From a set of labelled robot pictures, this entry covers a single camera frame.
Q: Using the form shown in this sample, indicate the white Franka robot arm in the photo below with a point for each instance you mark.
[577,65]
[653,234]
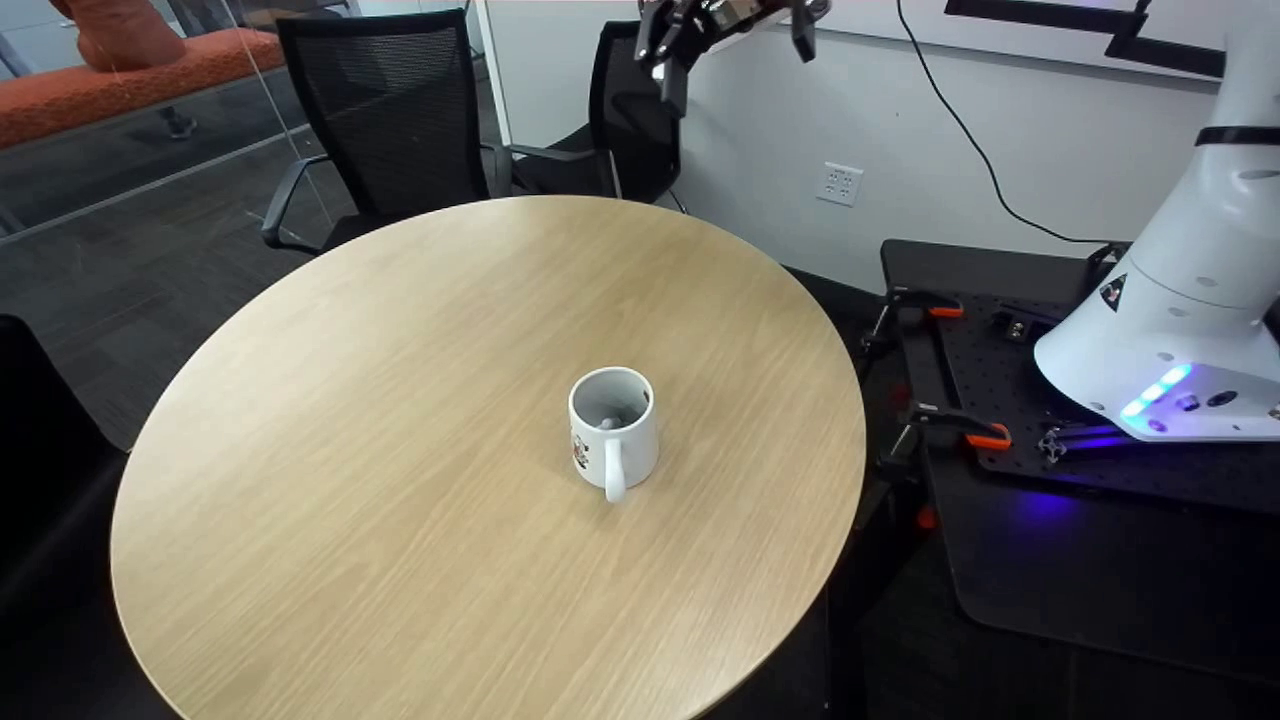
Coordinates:
[1202,307]

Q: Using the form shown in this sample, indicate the black mesh chair grey armrest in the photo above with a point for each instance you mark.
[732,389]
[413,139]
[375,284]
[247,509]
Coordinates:
[387,123]

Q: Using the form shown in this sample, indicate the white ceramic mug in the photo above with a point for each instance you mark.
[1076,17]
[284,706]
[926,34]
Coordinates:
[624,447]

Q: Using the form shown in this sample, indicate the orange upholstered bench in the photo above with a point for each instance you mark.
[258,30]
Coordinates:
[80,100]

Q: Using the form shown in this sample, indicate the white wall outlet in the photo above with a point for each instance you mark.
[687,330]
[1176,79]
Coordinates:
[839,180]

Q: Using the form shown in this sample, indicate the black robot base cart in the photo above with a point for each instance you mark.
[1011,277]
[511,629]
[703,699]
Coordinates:
[1065,573]

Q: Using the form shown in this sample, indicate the orange cushion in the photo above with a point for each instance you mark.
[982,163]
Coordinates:
[127,34]

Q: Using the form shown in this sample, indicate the dark chair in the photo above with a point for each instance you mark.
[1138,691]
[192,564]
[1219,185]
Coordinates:
[41,535]

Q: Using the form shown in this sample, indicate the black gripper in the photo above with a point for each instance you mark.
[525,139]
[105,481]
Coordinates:
[746,10]

